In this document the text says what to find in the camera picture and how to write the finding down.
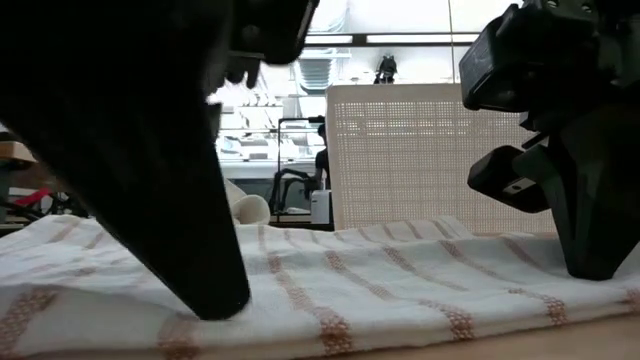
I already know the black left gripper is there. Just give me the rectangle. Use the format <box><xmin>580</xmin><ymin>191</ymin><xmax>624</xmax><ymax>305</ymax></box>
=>
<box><xmin>0</xmin><ymin>0</ymin><xmax>261</xmax><ymax>117</ymax></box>

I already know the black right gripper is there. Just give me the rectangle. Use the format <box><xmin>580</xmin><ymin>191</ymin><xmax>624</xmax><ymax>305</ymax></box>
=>
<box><xmin>467</xmin><ymin>0</ymin><xmax>640</xmax><ymax>280</ymax></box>

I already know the white pink-striped towel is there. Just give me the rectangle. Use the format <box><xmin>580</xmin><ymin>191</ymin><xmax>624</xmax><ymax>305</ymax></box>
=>
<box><xmin>0</xmin><ymin>214</ymin><xmax>640</xmax><ymax>360</ymax></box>

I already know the crumpled white towel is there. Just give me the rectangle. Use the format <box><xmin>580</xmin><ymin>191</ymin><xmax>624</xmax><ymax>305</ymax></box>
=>
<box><xmin>222</xmin><ymin>177</ymin><xmax>272</xmax><ymax>226</ymax></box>

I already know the wooden workbench with grey legs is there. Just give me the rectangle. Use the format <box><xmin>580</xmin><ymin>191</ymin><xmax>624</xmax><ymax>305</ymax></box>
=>
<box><xmin>0</xmin><ymin>139</ymin><xmax>39</xmax><ymax>221</ymax></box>

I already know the red clamp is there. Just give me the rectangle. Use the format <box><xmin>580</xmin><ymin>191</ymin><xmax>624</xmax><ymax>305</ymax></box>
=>
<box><xmin>14</xmin><ymin>187</ymin><xmax>54</xmax><ymax>209</ymax></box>

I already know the white digital timer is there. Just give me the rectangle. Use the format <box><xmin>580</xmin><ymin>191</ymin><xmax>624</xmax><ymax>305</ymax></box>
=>
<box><xmin>309</xmin><ymin>188</ymin><xmax>334</xmax><ymax>225</ymax></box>

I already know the person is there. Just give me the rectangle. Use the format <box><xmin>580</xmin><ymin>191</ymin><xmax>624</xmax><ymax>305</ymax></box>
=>
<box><xmin>313</xmin><ymin>122</ymin><xmax>332</xmax><ymax>191</ymax></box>

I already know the white perforated plastic basket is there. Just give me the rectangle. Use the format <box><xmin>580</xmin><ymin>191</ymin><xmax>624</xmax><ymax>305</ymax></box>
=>
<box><xmin>324</xmin><ymin>83</ymin><xmax>559</xmax><ymax>234</ymax></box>

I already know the white air vent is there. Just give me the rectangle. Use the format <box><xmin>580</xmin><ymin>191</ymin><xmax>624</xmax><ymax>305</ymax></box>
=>
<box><xmin>294</xmin><ymin>47</ymin><xmax>346</xmax><ymax>94</ymax></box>

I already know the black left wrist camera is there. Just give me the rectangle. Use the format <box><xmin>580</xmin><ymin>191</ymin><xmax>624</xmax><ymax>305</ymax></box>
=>
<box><xmin>233</xmin><ymin>0</ymin><xmax>321</xmax><ymax>66</ymax></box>

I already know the black hanging camera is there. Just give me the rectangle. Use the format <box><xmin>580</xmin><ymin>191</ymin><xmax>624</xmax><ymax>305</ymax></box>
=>
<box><xmin>373</xmin><ymin>53</ymin><xmax>399</xmax><ymax>85</ymax></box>

